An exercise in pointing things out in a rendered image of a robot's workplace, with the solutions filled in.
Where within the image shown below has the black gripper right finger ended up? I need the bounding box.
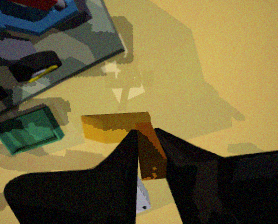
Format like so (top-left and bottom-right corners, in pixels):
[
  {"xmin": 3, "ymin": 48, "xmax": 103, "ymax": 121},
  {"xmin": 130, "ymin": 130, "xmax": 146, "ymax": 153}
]
[{"xmin": 154, "ymin": 128, "xmax": 278, "ymax": 224}]

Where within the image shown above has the red-headed pin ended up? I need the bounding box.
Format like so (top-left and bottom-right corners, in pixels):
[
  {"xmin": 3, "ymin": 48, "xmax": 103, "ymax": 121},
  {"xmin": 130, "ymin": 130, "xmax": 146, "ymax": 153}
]
[{"xmin": 8, "ymin": 0, "xmax": 68, "ymax": 11}]

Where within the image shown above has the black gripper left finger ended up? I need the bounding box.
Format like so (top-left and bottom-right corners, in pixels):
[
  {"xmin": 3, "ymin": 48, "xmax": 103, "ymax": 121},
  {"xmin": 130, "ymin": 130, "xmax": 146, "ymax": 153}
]
[{"xmin": 3, "ymin": 129, "xmax": 138, "ymax": 224}]

